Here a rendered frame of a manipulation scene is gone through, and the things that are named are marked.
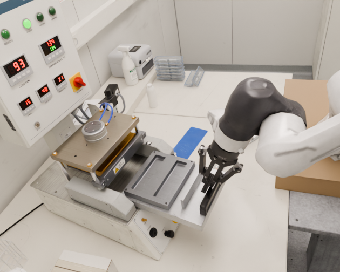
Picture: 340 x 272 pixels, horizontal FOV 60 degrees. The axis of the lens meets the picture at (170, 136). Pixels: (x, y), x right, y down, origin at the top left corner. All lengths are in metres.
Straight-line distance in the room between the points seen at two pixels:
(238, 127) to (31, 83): 0.64
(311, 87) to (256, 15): 2.09
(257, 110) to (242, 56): 2.85
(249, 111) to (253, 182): 0.68
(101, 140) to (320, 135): 0.68
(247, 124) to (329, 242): 1.07
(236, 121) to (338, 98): 0.33
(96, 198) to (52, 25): 0.56
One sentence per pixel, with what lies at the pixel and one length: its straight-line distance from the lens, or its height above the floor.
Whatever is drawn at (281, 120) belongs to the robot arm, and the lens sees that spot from 0.64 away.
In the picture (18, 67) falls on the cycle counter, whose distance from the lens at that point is 0.97.
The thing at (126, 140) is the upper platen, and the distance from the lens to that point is 1.06.
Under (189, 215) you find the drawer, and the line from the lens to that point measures 0.91.
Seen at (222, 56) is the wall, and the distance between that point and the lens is 3.50.
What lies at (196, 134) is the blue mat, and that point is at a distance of 1.51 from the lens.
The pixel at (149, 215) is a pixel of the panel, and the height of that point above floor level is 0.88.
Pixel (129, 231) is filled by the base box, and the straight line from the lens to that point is 1.03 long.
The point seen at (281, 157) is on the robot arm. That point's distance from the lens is 0.60.
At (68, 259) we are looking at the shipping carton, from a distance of 1.11.
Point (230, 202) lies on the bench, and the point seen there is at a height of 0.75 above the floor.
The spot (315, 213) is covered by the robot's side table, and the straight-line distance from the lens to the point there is 1.23.
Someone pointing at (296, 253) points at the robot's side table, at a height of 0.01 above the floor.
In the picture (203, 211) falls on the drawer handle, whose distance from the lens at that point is 0.90.
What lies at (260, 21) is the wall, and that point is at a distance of 3.31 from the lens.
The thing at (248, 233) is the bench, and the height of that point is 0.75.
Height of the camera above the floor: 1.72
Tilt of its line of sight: 39 degrees down
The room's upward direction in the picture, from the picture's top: 11 degrees counter-clockwise
